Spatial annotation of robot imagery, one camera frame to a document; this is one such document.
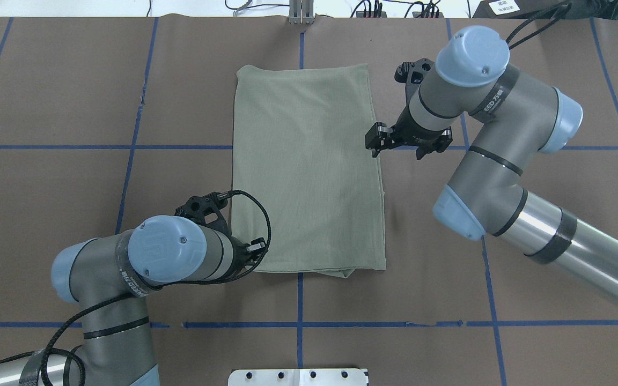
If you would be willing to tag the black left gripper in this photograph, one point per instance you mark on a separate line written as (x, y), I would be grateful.
(240, 254)

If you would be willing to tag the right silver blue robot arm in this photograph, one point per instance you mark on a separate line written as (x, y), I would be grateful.
(521, 116)

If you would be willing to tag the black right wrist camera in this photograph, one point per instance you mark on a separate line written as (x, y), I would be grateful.
(411, 75)

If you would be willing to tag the aluminium frame post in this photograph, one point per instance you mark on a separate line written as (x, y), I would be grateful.
(301, 12)

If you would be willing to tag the white pedestal column with base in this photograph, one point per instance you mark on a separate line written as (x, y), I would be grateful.
(311, 376)

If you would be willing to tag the olive green long-sleeve shirt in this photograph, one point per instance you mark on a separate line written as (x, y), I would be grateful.
(298, 148)

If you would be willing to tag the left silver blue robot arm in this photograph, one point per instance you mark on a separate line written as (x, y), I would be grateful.
(109, 342)

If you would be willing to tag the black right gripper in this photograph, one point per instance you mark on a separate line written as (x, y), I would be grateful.
(412, 130)

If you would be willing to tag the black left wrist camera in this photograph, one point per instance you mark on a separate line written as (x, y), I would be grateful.
(206, 211)

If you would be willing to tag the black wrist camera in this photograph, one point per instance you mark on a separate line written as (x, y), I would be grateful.
(411, 75)
(206, 211)

